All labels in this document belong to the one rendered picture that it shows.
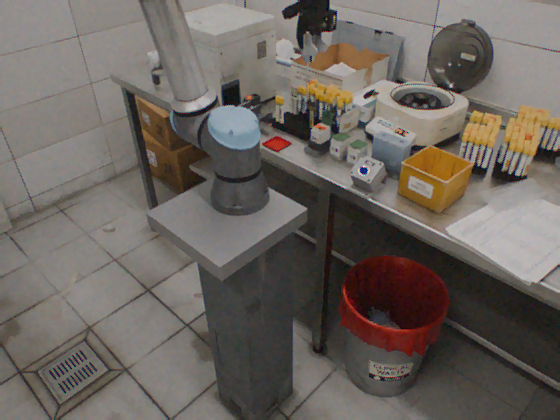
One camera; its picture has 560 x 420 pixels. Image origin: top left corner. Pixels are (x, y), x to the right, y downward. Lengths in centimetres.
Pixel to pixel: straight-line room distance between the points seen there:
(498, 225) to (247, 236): 61
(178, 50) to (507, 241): 86
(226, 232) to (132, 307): 121
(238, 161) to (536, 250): 71
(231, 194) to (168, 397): 102
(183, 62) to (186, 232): 38
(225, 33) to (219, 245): 78
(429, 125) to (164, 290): 141
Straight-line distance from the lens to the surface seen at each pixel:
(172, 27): 106
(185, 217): 116
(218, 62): 160
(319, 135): 143
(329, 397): 189
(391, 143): 135
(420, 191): 126
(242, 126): 105
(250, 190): 112
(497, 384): 207
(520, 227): 127
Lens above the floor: 162
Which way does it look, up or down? 38 degrees down
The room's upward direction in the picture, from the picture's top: 1 degrees counter-clockwise
